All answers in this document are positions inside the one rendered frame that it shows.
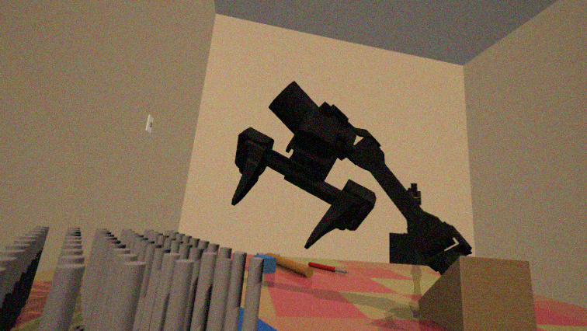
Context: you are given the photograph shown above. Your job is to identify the red-handled screwdriver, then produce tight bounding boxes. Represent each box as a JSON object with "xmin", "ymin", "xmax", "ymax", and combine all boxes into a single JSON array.
[{"xmin": 308, "ymin": 262, "xmax": 349, "ymax": 273}]

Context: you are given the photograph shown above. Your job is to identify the blue block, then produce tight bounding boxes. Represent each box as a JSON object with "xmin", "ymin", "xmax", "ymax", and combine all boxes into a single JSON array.
[{"xmin": 254, "ymin": 255, "xmax": 276, "ymax": 273}]

